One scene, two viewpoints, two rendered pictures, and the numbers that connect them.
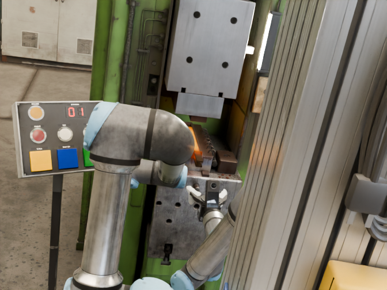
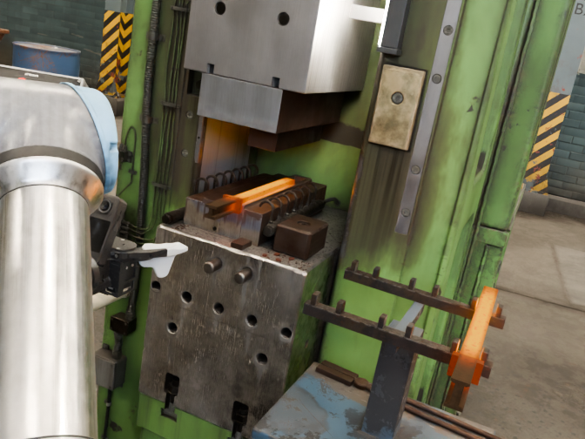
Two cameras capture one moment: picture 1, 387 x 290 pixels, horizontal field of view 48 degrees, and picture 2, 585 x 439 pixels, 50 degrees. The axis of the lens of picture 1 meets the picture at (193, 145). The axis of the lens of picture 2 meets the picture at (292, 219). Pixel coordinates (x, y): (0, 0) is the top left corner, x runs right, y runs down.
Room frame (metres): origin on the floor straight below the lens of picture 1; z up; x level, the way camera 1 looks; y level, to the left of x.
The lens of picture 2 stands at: (0.70, -0.83, 1.39)
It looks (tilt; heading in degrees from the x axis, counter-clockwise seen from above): 17 degrees down; 31
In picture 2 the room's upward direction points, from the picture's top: 10 degrees clockwise
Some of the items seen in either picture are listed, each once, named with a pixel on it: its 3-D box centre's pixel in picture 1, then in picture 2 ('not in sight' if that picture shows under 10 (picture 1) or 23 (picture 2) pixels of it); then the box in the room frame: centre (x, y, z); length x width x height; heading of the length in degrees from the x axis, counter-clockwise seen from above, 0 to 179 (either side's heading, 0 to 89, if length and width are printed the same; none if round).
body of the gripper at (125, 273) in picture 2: (210, 212); (101, 267); (1.36, -0.10, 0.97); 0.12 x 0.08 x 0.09; 10
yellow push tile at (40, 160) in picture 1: (40, 160); not in sight; (1.45, 0.55, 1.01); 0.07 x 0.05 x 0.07; 125
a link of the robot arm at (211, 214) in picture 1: (215, 222); not in sight; (1.28, -0.12, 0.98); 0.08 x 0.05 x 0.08; 100
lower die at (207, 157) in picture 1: (185, 143); (261, 200); (2.00, 0.04, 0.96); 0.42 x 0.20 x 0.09; 10
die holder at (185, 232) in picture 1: (187, 191); (265, 299); (2.02, -0.01, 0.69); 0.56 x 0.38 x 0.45; 10
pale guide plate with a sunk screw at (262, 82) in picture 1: (264, 95); (396, 107); (1.98, -0.28, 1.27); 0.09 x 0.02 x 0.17; 100
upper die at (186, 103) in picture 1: (194, 92); (278, 99); (2.00, 0.04, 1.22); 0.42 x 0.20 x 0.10; 10
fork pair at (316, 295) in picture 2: not in sight; (348, 284); (1.68, -0.39, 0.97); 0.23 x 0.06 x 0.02; 9
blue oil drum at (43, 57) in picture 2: not in sight; (44, 96); (4.32, 4.15, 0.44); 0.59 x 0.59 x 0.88
